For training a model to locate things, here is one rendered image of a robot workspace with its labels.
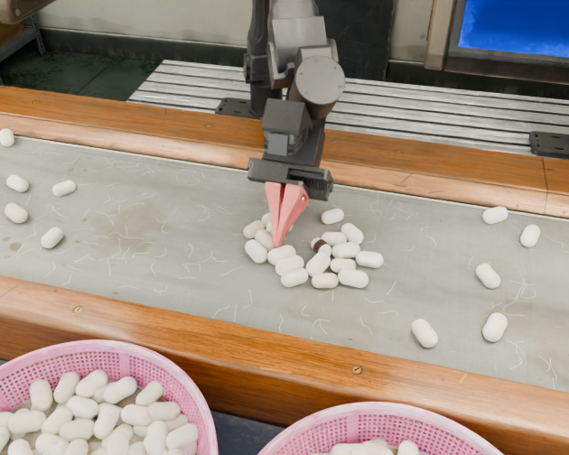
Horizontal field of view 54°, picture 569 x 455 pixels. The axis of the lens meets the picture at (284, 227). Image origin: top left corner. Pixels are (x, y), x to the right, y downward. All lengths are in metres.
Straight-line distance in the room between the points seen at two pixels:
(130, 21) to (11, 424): 2.61
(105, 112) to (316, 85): 0.46
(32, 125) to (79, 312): 0.45
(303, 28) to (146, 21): 2.31
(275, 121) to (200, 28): 2.32
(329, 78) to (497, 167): 0.33
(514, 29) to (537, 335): 0.35
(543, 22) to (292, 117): 0.28
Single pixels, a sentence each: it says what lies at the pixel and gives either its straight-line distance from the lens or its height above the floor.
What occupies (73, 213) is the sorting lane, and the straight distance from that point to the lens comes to 0.82.
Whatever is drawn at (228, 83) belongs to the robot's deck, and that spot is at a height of 0.67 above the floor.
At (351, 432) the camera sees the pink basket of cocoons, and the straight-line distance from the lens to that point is 0.56.
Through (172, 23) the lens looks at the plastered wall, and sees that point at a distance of 2.97.
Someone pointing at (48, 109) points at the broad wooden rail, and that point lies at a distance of 1.04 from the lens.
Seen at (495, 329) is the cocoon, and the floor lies 0.76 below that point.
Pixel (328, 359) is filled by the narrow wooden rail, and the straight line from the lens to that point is 0.57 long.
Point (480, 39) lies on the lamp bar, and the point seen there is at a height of 1.07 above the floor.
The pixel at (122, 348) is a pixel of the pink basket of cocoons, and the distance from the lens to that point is 0.60.
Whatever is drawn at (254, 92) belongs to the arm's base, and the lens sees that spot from 1.09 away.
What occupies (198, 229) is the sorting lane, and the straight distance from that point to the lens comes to 0.75.
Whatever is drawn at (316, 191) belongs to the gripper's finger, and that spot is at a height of 0.80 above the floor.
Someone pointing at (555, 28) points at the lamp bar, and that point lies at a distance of 0.46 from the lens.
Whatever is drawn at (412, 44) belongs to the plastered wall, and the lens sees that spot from 2.74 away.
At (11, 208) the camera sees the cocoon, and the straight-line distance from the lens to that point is 0.83.
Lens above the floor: 1.22
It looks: 41 degrees down
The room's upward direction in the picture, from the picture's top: straight up
